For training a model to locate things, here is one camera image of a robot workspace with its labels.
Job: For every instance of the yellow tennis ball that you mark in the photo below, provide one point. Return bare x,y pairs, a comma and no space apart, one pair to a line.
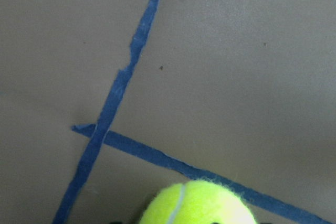
197,201

